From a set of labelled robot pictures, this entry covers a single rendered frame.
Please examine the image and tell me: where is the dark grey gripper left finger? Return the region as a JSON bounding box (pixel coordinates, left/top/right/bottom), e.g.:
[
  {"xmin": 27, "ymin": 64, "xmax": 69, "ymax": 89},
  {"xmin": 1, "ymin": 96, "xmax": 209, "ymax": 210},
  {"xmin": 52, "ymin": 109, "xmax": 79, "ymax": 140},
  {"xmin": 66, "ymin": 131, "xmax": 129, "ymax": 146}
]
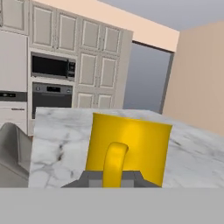
[{"xmin": 60, "ymin": 171, "xmax": 105, "ymax": 189}]

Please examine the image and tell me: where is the cream panelled cupboard run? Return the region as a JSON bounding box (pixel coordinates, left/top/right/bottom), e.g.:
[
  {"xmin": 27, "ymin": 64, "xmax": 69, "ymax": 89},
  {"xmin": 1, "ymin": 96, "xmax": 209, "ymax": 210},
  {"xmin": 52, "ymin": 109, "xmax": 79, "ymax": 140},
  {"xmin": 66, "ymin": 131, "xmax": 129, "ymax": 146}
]
[{"xmin": 0, "ymin": 0, "xmax": 134, "ymax": 136}]

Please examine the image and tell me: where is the black microwave oven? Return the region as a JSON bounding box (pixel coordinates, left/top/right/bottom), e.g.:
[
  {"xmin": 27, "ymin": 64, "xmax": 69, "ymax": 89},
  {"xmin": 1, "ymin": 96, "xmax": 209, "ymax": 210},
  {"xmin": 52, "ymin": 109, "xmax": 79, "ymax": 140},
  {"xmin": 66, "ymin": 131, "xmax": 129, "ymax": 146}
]
[{"xmin": 30, "ymin": 52, "xmax": 77, "ymax": 82}]

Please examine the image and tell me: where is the white fridge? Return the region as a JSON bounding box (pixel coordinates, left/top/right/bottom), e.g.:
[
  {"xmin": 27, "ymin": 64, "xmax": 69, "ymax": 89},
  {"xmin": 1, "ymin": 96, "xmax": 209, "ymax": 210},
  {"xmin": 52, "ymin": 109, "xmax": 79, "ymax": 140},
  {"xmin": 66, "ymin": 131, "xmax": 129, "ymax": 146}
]
[{"xmin": 0, "ymin": 29, "xmax": 29, "ymax": 136}]

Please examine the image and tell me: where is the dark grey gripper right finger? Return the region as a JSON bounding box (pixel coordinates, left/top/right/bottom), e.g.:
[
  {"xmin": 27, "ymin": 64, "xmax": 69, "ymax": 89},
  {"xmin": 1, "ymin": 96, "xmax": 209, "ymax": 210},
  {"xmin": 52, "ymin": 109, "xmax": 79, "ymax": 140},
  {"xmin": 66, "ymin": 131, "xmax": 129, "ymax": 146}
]
[{"xmin": 120, "ymin": 170, "xmax": 162, "ymax": 189}]

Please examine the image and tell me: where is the black built-in oven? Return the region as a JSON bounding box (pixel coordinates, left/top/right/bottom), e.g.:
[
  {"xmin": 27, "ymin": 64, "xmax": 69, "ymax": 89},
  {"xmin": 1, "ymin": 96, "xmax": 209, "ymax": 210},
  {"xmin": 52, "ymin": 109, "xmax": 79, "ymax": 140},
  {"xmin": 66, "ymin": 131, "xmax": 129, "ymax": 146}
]
[{"xmin": 31, "ymin": 81, "xmax": 74, "ymax": 120}]

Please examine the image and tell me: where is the grey metal coffee machine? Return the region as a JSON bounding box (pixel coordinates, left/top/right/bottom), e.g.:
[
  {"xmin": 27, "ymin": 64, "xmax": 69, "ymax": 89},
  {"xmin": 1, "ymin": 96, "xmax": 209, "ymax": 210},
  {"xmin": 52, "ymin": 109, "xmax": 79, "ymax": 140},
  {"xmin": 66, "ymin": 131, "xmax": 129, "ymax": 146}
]
[{"xmin": 0, "ymin": 122, "xmax": 33, "ymax": 188}]

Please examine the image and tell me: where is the yellow coffee mug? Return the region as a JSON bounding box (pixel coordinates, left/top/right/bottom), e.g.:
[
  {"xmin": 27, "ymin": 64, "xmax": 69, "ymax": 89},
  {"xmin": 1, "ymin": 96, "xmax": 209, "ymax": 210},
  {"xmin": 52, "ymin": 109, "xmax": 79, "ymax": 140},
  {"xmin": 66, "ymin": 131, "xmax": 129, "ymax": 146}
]
[{"xmin": 84, "ymin": 112, "xmax": 173, "ymax": 189}]

